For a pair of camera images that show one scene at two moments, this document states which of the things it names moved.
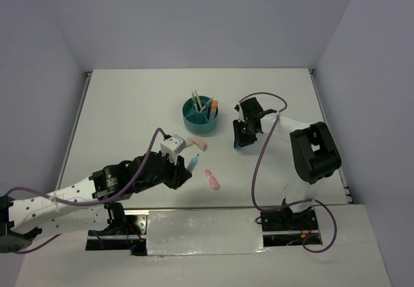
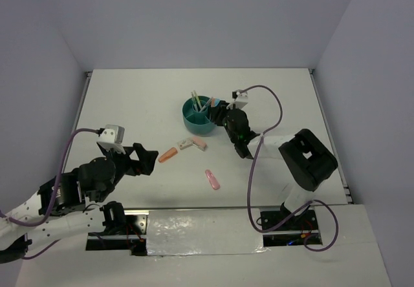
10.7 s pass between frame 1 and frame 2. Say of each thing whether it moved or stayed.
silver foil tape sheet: stayed
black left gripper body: moved
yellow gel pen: stayed
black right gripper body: moved
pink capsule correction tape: stayed
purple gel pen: stayed
